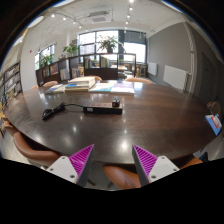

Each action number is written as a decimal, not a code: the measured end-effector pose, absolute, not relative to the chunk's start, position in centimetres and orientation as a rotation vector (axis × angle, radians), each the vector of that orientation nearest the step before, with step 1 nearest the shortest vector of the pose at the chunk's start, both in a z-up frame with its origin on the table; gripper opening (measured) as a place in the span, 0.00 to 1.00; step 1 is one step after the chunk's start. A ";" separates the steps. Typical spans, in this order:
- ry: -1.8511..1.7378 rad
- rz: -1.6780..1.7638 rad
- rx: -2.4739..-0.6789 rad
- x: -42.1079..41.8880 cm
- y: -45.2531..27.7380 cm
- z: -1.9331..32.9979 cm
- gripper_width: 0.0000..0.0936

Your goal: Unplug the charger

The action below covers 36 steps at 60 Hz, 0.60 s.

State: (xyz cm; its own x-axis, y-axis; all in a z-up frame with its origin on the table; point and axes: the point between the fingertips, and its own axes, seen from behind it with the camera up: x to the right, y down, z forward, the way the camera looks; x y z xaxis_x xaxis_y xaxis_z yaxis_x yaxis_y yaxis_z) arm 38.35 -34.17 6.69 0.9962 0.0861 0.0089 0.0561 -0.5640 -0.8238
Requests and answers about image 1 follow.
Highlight ceiling air conditioner unit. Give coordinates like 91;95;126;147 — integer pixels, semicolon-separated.
86;10;113;25

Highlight brown bag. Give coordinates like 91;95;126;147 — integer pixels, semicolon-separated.
206;100;223;118

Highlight ceiling lights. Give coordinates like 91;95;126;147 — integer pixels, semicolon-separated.
28;0;136;32

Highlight blue and red box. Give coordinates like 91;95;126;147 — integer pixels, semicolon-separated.
204;113;223;136

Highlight white and blue illustrated book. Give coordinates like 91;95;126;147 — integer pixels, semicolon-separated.
89;82;115;94

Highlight brown leather chair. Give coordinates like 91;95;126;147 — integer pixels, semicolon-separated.
84;75;103;82
124;76;155;85
102;164;143;191
12;131;62;167
181;157;204;170
42;80;60;89
0;114;18;138

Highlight dark low shelf unit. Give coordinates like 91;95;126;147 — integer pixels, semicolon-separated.
34;52;138;87

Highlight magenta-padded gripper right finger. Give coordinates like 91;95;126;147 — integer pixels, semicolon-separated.
131;143;181;187

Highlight stack of cream books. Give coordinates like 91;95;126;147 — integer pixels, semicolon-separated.
64;76;97;93

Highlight purple and white book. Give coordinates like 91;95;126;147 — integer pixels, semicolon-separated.
110;81;136;96

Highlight small potted green plant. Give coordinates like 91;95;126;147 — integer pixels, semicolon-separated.
39;53;55;68

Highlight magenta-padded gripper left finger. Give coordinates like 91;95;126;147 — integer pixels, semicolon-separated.
45;143;96;187

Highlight medium potted green plant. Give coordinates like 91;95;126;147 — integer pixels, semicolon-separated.
62;42;81;57

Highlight tall wall bookshelf unit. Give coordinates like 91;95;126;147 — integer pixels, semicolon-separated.
0;61;23;108

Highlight small white wall radiator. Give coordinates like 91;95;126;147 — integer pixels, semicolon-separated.
146;61;159;77

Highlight thin blue book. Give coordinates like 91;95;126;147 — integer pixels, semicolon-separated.
44;83;66;95

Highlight large potted green plant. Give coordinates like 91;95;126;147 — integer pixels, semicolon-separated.
96;34;123;54

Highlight large white wall radiator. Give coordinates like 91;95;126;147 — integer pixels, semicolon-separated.
162;64;190;91

